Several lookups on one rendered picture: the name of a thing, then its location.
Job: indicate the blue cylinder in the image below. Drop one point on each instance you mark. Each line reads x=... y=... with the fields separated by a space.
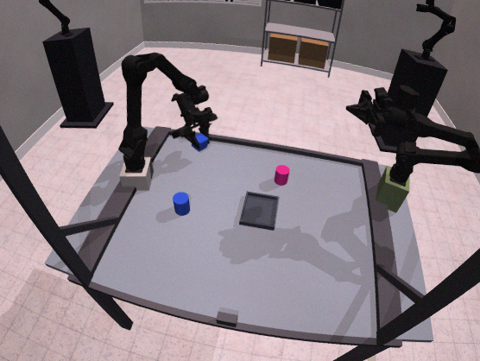
x=181 y=203

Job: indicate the blue cube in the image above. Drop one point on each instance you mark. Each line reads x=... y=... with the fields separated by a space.
x=202 y=140

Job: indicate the magenta cylinder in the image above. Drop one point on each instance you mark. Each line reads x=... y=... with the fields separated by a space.
x=281 y=175

